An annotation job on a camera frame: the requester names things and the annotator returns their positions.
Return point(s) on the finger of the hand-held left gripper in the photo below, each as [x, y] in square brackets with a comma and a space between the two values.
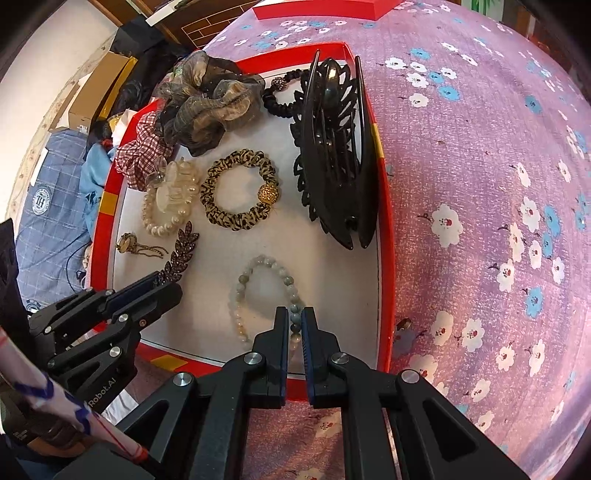
[154, 302]
[134, 290]

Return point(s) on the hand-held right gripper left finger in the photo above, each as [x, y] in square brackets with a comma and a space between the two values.
[284, 341]

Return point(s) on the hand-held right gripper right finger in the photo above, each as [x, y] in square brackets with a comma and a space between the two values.
[308, 350]

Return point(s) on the rhinestone leaf hair clip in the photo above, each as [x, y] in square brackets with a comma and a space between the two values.
[182, 251]

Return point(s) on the red box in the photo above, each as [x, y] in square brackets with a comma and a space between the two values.
[318, 277]

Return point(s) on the large black hair claw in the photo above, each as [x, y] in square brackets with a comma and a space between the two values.
[332, 184]

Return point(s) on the light blue cloth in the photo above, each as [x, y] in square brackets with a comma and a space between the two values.
[94, 170]

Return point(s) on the blue striped bedding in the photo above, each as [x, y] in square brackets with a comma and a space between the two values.
[51, 184]

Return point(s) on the red checked scrunchie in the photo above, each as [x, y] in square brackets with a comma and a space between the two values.
[138, 152]

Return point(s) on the grey sheer scrunchie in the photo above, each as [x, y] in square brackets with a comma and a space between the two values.
[203, 110]

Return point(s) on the brown cardboard box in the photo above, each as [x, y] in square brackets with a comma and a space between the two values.
[99, 87]

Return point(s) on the black plastic bag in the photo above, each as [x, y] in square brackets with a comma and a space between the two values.
[147, 60]

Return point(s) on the purple floral bedsheet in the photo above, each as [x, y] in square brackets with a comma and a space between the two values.
[461, 161]

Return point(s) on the wooden headboard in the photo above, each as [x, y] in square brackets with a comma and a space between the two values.
[207, 23]

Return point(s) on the red floral box lid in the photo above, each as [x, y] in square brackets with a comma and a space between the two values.
[323, 8]

